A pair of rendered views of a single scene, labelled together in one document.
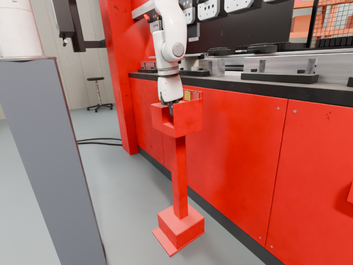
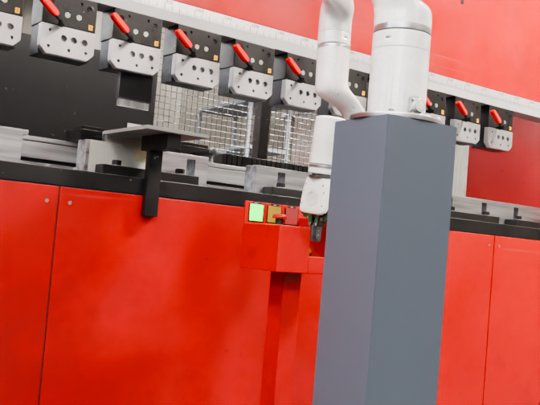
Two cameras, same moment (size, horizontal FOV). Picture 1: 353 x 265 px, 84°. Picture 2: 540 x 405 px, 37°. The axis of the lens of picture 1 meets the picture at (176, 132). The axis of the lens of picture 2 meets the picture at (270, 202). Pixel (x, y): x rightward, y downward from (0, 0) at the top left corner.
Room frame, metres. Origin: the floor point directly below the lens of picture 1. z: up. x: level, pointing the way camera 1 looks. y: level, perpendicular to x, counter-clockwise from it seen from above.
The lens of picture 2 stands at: (1.09, 2.17, 0.74)
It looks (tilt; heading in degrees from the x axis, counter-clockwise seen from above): 3 degrees up; 266
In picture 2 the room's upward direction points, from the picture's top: 5 degrees clockwise
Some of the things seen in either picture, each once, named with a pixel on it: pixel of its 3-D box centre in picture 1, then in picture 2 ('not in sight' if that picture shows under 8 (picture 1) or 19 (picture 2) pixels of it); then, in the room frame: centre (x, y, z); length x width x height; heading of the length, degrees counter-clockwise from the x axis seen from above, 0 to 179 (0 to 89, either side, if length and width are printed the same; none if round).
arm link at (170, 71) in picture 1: (168, 71); (323, 170); (0.82, 0.02, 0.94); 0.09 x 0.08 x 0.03; 124
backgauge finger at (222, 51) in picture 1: (210, 52); (102, 135); (1.46, -0.27, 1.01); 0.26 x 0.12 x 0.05; 123
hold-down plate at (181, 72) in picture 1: (190, 72); (148, 175); (1.30, -0.11, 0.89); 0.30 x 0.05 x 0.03; 33
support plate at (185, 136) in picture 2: (174, 55); (154, 134); (1.28, -0.01, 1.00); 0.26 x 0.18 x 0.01; 123
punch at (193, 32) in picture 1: (193, 32); (133, 91); (1.36, -0.14, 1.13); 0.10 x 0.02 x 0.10; 33
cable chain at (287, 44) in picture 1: (260, 48); not in sight; (1.40, -0.59, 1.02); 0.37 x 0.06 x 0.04; 33
